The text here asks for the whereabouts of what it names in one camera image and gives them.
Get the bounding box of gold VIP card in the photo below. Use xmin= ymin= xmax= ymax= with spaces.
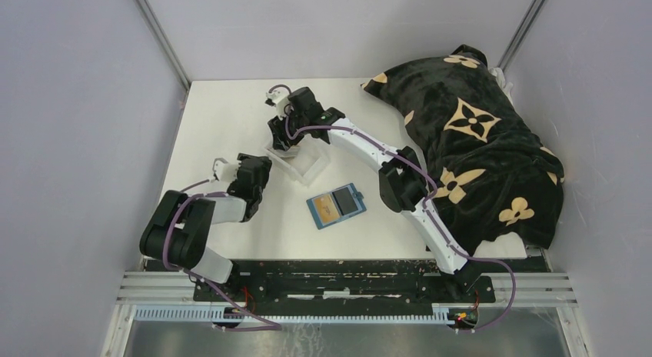
xmin=312 ymin=194 xmax=341 ymax=226

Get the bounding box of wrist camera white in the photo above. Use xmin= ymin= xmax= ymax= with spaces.
xmin=212 ymin=158 xmax=240 ymax=183
xmin=264 ymin=88 xmax=290 ymax=113

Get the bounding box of aluminium rail frame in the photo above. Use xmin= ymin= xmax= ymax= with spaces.
xmin=101 ymin=271 xmax=588 ymax=356

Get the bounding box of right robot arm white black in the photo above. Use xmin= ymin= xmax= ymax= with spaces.
xmin=265 ymin=85 xmax=481 ymax=302

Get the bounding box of black blanket with beige flowers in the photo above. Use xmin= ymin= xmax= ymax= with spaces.
xmin=363 ymin=45 xmax=564 ymax=254

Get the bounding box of blue leather card holder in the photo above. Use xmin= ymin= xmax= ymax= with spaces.
xmin=306 ymin=183 xmax=367 ymax=229

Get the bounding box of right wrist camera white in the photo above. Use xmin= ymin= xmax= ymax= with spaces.
xmin=264 ymin=88 xmax=290 ymax=113

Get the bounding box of white slotted cable duct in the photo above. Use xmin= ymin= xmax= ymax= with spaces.
xmin=133 ymin=305 xmax=456 ymax=326

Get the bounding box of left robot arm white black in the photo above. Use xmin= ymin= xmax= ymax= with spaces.
xmin=139 ymin=153 xmax=272 ymax=301

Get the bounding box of black card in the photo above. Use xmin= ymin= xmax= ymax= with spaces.
xmin=332 ymin=187 xmax=359 ymax=215

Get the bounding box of stack of cards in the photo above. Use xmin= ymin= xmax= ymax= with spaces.
xmin=275 ymin=145 xmax=301 ymax=159

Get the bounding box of clear plastic tray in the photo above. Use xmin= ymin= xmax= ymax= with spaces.
xmin=264 ymin=139 xmax=330 ymax=186

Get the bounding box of white crumpled cloth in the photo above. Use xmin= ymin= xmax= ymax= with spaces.
xmin=488 ymin=67 xmax=514 ymax=102

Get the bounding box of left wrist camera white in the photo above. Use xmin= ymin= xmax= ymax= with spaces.
xmin=212 ymin=158 xmax=240 ymax=183

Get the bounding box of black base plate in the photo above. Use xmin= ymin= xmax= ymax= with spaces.
xmin=219 ymin=259 xmax=496 ymax=316

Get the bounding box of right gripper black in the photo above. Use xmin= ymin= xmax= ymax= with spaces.
xmin=268 ymin=105 xmax=308 ymax=152

